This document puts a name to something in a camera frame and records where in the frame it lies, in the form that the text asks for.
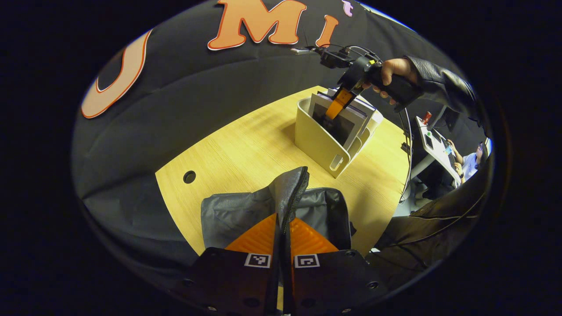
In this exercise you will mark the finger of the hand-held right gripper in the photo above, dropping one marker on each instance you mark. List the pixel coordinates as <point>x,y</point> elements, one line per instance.
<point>339,104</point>

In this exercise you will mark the black backdrop cloth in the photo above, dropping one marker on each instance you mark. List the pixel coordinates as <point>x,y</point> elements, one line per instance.
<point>197,87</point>

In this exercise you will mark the white plastic bookshelf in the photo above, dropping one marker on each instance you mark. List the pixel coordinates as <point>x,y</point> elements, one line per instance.
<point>316,140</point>

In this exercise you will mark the person's dark jacket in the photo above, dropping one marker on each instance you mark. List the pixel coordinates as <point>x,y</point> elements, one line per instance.
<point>430,228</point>

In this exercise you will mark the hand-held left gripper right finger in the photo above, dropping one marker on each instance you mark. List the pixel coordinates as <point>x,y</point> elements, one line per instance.
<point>333,281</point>

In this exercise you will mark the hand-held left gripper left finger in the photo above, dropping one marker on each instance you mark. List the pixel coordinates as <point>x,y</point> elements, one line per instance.
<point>228,281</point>

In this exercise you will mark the dark grey schoolbag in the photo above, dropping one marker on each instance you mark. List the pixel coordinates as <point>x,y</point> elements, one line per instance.
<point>237,210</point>

